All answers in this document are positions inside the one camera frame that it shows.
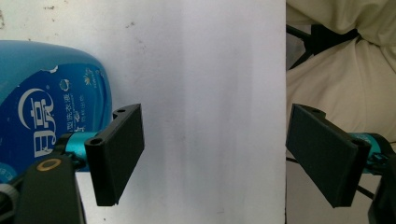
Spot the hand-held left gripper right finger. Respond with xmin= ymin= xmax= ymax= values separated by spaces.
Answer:
xmin=285 ymin=104 xmax=373 ymax=209

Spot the black metal stand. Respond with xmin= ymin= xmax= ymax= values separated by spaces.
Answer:
xmin=286 ymin=23 xmax=362 ymax=70

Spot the cream cloth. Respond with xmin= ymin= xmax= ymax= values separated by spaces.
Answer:
xmin=286 ymin=0 xmax=396 ymax=142

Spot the blue detergent bottle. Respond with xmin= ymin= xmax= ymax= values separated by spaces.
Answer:
xmin=0 ymin=39 xmax=114 ymax=185

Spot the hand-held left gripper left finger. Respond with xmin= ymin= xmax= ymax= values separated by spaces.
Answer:
xmin=83 ymin=103 xmax=146 ymax=207

